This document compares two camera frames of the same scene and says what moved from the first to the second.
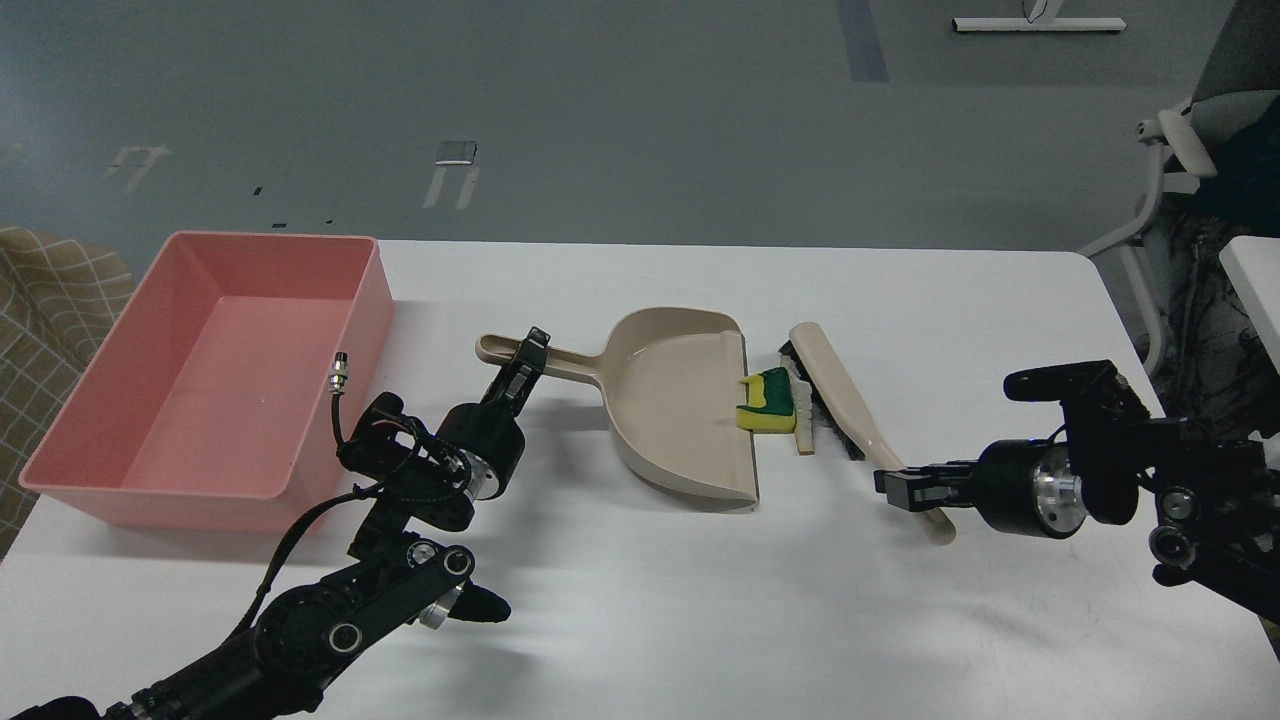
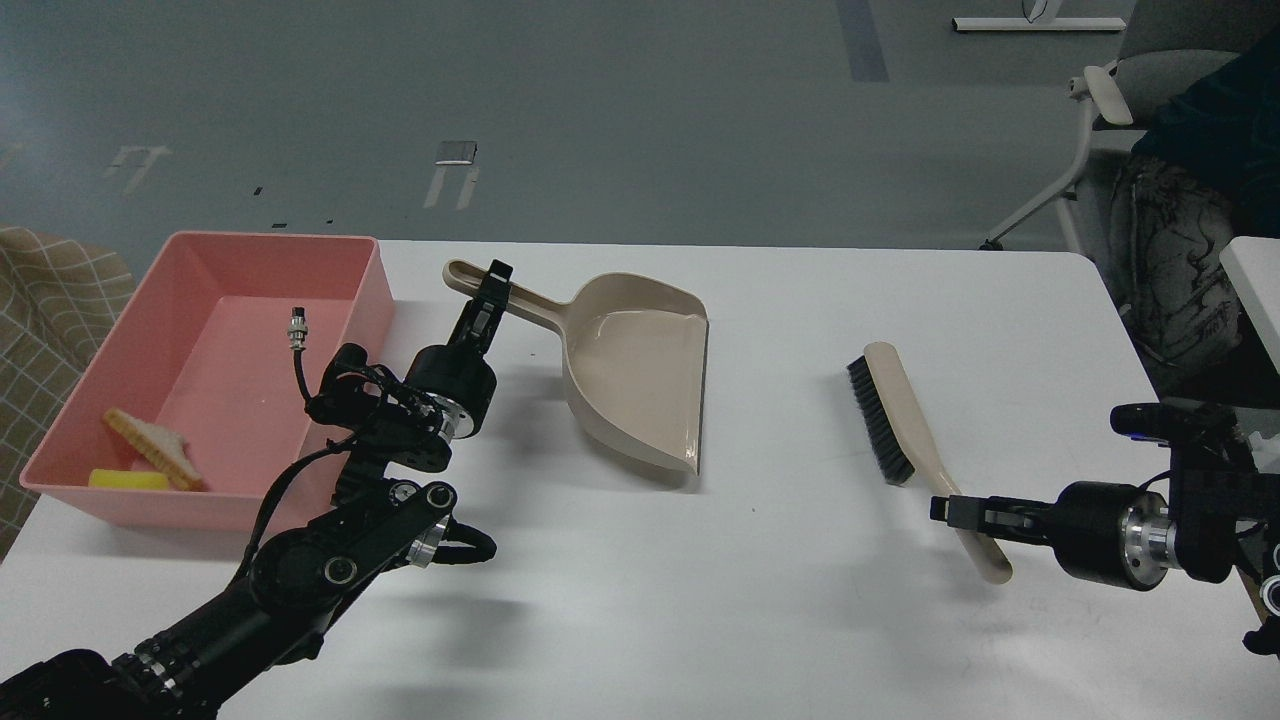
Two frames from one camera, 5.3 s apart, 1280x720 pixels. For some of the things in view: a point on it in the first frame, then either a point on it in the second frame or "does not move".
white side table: x=1252 y=264 does not move
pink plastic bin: x=212 y=408 does not move
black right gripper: x=1019 y=486 to x=1115 y=534
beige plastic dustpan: x=671 y=378 to x=634 y=352
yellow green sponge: x=771 y=407 to x=128 y=479
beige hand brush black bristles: x=846 y=417 to x=906 y=440
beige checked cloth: x=61 y=298 does not move
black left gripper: x=491 y=440 to x=463 y=384
